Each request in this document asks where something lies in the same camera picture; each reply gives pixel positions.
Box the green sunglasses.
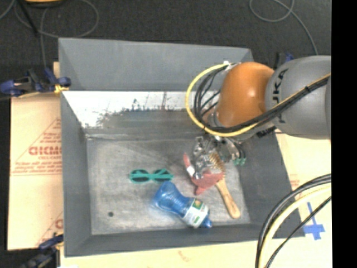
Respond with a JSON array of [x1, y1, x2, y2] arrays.
[[128, 168, 175, 185]]

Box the brown cardboard board, red print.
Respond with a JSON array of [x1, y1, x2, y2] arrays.
[[7, 93, 64, 251]]

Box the wooden brush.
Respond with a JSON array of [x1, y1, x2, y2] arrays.
[[208, 152, 242, 219]]

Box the red starfish toy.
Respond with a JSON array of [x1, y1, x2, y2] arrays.
[[182, 152, 225, 197]]

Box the black cylinder on white bracket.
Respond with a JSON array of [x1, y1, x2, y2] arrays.
[[255, 127, 277, 138]]

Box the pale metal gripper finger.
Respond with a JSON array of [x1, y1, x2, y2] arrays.
[[195, 157, 211, 170], [186, 165, 206, 180]]

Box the blue clear plastic bottle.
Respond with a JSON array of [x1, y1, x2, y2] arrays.
[[151, 180, 213, 229]]

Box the grey metal bin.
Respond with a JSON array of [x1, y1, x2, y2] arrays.
[[57, 37, 305, 257]]

